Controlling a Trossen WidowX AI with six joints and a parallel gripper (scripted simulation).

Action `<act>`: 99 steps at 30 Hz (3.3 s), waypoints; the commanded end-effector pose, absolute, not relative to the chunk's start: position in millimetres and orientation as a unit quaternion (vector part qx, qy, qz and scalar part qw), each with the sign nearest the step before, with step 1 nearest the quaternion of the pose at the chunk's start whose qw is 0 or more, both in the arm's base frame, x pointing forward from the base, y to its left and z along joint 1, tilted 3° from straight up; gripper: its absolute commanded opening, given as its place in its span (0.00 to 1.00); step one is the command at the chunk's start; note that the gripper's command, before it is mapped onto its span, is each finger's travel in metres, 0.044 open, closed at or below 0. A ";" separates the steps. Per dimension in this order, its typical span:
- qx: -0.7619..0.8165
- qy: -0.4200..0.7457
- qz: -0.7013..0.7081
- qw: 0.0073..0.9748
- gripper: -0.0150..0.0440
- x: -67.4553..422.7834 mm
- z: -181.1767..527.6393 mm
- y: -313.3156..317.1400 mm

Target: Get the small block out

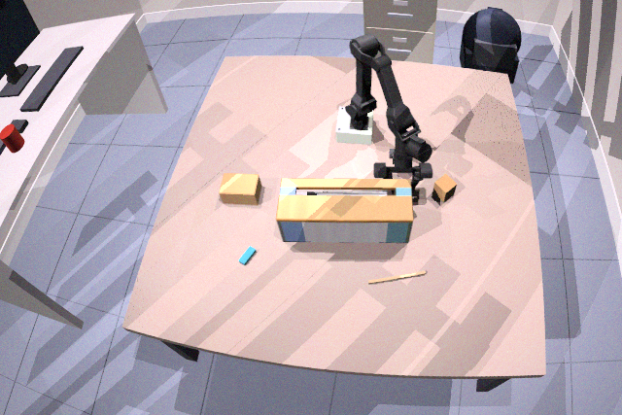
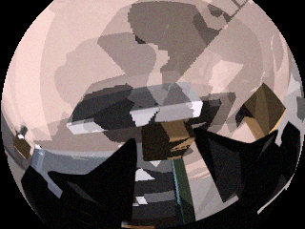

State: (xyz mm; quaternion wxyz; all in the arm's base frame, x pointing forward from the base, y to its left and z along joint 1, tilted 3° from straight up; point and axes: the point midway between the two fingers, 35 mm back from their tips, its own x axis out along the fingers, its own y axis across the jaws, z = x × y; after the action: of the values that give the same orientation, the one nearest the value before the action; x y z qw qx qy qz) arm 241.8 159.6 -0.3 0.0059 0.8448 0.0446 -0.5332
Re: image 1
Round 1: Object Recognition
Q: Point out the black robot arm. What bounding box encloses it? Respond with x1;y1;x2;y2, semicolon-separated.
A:
344;33;432;164

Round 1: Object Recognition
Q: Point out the small light blue block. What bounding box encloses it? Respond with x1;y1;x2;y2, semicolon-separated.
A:
239;246;257;266

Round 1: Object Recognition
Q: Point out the light wooden stick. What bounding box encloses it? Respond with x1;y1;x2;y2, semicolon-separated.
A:
368;271;426;284

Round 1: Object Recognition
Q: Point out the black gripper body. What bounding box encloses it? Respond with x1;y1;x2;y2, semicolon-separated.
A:
373;151;432;179

